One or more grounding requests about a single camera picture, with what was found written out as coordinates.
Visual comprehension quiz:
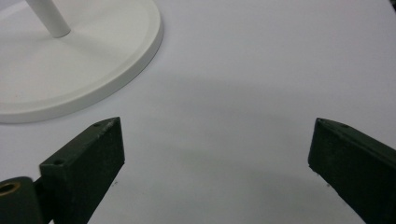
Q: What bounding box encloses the white round lamp stand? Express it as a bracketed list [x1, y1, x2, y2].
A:
[0, 0, 164, 125]

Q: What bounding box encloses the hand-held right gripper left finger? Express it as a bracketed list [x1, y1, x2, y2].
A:
[39, 116, 126, 224]

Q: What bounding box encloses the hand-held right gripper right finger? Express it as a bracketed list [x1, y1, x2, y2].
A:
[307, 117, 396, 224]

